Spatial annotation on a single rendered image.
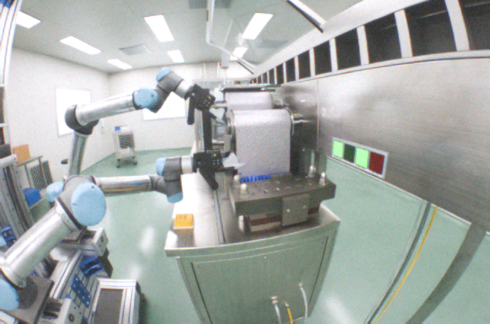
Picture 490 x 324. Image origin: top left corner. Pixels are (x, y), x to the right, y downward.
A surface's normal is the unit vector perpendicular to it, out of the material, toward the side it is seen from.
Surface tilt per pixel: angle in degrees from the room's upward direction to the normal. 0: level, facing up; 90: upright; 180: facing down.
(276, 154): 90
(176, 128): 90
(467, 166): 90
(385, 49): 90
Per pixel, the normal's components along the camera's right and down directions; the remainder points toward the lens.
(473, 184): -0.98, 0.07
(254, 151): 0.19, 0.17
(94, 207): 0.94, -0.01
